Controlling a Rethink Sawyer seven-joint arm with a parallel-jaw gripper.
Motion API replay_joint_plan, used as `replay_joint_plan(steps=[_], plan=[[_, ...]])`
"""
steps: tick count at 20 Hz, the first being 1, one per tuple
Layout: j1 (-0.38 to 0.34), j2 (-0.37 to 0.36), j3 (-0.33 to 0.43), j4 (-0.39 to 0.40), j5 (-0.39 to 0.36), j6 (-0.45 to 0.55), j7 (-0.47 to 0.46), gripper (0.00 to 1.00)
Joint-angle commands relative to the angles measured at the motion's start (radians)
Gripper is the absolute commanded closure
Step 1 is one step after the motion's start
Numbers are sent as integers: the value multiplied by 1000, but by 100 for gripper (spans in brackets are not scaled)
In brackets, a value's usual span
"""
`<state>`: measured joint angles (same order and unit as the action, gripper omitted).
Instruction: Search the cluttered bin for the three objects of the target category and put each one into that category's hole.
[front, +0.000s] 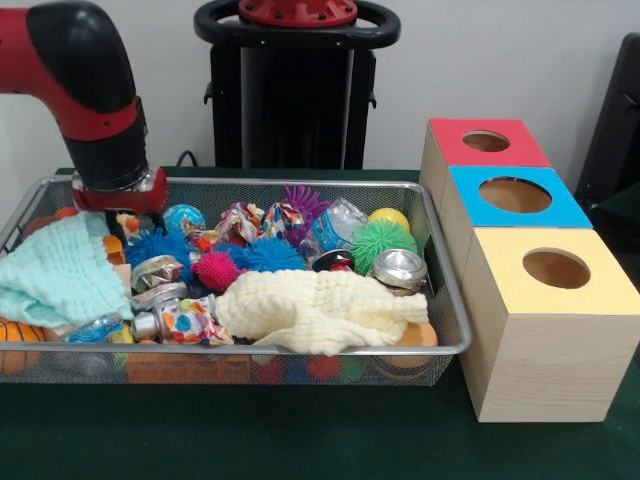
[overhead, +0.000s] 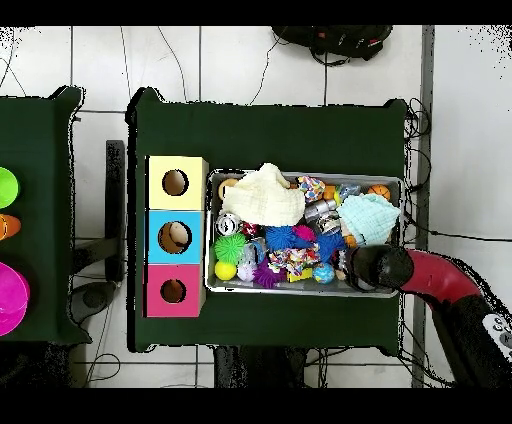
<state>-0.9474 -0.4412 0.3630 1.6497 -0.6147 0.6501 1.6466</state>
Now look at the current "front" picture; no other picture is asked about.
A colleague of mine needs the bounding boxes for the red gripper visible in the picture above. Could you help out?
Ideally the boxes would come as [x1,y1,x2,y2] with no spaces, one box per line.
[72,167,169,236]

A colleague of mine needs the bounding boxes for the yellow plush duck toy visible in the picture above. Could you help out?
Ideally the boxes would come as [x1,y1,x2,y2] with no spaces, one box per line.
[114,211,142,236]

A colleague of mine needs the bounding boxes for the blue spiky toy with eyes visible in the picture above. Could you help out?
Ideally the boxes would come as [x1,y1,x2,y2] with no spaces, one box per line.
[124,227,194,284]

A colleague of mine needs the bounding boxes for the multicolour spiky caterpillar toy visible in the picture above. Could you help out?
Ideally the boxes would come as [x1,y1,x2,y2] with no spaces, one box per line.
[191,237,307,291]

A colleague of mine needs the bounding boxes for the colourful knotted cloth toy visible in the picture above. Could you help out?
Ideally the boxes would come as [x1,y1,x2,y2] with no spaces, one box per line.
[189,201,307,251]

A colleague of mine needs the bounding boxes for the shallow mesh bin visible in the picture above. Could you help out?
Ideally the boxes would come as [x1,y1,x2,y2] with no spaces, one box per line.
[0,175,472,386]

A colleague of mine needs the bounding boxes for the wooden box with three holes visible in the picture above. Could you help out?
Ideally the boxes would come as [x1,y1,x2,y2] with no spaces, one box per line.
[418,117,640,424]

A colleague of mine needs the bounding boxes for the blue globe print ball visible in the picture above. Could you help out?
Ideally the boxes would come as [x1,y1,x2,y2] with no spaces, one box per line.
[162,203,207,236]

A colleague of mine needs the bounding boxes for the mint green cloth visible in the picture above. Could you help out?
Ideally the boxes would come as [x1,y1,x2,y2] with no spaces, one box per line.
[0,212,134,329]

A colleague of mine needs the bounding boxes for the purple spiky toy with eyes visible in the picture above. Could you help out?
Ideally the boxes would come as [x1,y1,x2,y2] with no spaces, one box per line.
[282,185,332,246]

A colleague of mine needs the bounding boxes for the cream yellow cloth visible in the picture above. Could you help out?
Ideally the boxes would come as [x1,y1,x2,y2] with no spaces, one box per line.
[214,269,429,357]

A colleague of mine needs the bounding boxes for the dark green tablecloth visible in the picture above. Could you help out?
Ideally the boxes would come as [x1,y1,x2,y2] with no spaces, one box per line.
[0,167,640,480]
[597,182,640,226]

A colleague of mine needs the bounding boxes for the green spiky ball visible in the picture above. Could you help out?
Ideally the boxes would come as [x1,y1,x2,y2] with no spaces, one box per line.
[349,221,419,277]

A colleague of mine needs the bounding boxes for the yellow ball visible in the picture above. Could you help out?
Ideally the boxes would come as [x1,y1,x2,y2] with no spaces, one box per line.
[368,207,411,232]

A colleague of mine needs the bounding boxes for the crushed silver can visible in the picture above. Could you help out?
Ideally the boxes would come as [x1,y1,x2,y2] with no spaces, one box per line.
[372,248,429,297]

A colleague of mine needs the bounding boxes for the black stand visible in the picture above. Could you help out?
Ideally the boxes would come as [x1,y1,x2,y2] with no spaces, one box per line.
[574,32,640,201]

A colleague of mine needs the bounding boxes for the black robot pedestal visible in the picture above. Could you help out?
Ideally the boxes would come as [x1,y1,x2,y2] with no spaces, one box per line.
[193,0,402,170]

